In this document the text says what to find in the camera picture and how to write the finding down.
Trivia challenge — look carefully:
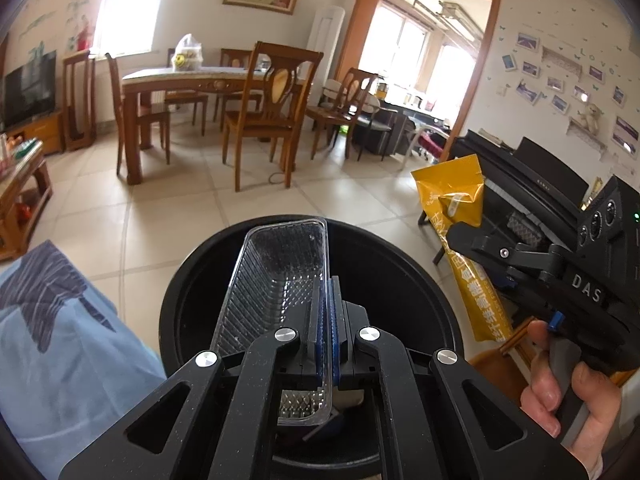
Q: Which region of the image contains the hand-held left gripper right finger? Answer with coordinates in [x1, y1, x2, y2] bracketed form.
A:
[327, 276, 592, 480]

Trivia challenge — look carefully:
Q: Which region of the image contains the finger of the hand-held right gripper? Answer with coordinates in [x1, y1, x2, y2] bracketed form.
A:
[492, 266, 542, 307]
[446, 222, 568, 282]

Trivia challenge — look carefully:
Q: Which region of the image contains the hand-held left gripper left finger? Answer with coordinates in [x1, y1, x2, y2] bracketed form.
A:
[59, 279, 329, 480]

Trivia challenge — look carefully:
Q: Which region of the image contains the yellow packet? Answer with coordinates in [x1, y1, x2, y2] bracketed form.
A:
[411, 154, 514, 344]

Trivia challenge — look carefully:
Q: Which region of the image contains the black trash bin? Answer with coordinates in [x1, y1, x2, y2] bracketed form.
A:
[160, 214, 466, 480]

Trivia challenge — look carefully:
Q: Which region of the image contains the clear plastic tray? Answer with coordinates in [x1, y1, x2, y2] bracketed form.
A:
[209, 217, 335, 427]

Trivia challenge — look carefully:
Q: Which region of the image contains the person's right hand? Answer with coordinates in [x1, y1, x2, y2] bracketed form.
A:
[520, 320, 626, 480]

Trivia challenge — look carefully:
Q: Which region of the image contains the black upright piano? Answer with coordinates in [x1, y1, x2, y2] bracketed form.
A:
[431, 129, 603, 282]

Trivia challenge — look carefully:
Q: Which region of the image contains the blue printed cloth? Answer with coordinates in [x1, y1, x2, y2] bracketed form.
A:
[0, 240, 169, 480]

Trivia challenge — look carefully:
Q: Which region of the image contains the beige teddy bear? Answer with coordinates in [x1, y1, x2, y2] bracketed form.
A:
[580, 102, 604, 136]

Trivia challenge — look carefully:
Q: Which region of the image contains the wooden dining chair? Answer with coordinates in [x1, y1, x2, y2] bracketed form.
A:
[165, 47, 209, 137]
[221, 41, 325, 194]
[214, 48, 264, 133]
[306, 67, 379, 162]
[104, 52, 171, 177]

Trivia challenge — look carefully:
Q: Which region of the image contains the white standing air conditioner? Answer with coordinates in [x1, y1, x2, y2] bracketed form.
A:
[307, 5, 346, 107]

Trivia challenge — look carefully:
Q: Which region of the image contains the wooden coffee table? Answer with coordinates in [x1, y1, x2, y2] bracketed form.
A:
[0, 135, 54, 262]

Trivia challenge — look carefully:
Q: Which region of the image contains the wooden television cabinet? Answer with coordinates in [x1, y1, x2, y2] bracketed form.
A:
[4, 109, 66, 157]

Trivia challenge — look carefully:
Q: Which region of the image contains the wooden dining table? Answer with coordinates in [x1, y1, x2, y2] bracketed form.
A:
[121, 64, 309, 187]

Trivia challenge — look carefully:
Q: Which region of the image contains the wooden plant stand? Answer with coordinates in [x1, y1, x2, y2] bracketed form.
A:
[62, 50, 97, 152]

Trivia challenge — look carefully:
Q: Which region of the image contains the clear plastic bag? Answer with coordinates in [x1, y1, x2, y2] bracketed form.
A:
[172, 33, 204, 72]

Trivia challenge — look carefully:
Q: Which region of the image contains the black television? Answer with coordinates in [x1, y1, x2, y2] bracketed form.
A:
[0, 50, 57, 132]

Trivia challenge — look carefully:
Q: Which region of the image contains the red vase with flowers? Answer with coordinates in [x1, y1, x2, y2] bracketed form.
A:
[74, 21, 94, 52]

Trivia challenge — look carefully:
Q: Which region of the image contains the group of wall photo frames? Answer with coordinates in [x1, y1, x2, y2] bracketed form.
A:
[496, 31, 640, 157]

